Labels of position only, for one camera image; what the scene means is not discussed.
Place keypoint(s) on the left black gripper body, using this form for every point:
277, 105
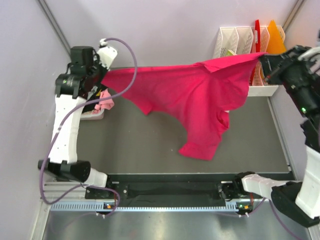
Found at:
97, 72

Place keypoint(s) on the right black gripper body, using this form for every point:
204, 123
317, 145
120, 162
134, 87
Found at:
290, 72

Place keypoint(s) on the magenta t shirt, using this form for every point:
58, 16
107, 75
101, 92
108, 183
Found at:
199, 96

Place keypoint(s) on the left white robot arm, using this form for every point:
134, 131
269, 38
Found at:
72, 89

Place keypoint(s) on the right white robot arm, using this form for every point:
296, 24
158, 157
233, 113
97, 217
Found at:
296, 107

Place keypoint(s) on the orange folder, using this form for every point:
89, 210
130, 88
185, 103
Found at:
276, 39

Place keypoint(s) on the black t shirt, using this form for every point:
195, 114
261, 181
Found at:
93, 95

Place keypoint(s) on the white laundry basket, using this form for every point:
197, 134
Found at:
91, 115

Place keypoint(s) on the red folder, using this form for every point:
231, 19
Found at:
256, 48

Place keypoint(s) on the green book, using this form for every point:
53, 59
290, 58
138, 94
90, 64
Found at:
230, 53

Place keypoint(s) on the white file organizer rack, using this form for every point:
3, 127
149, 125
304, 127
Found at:
240, 40

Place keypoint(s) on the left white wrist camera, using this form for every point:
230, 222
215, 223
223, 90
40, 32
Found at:
106, 53

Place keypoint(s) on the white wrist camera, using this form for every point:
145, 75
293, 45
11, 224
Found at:
309, 54
106, 53

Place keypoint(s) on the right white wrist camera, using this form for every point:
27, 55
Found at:
309, 54

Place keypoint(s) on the aluminium frame rail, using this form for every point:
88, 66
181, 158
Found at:
69, 197

